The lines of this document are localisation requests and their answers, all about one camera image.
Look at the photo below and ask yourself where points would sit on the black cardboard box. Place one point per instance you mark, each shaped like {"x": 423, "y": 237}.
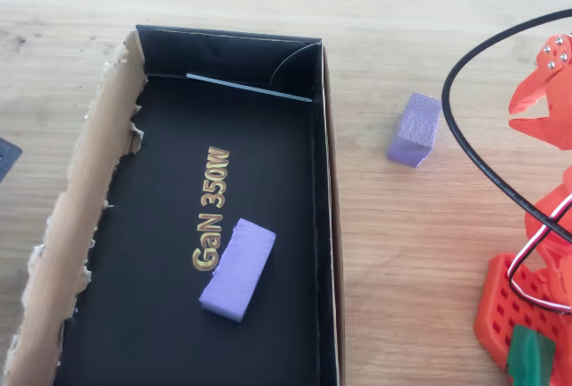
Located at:
{"x": 156, "y": 180}

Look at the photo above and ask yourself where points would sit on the dark grey tape patch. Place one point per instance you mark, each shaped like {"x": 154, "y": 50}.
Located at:
{"x": 6, "y": 158}

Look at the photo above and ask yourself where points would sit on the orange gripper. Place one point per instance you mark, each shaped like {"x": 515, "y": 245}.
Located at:
{"x": 554, "y": 74}

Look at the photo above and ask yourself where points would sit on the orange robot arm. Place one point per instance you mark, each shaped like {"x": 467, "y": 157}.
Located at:
{"x": 496, "y": 305}

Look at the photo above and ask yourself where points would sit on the purple textured foam block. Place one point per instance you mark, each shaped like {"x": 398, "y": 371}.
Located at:
{"x": 237, "y": 270}
{"x": 413, "y": 136}

